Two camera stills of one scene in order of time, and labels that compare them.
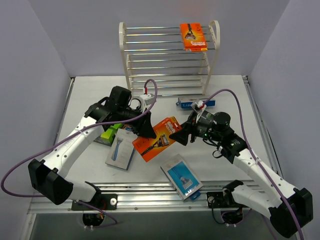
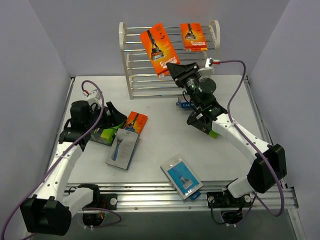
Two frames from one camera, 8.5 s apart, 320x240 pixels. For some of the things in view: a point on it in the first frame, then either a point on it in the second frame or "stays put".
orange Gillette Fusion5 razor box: x=193 y=38 stays put
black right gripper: x=191 y=127 to x=186 y=75
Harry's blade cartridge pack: x=184 y=181 stays put
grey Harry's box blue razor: x=122 y=149 stays put
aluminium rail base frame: x=160 y=153 stays put
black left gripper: x=139 y=121 to x=105 y=115
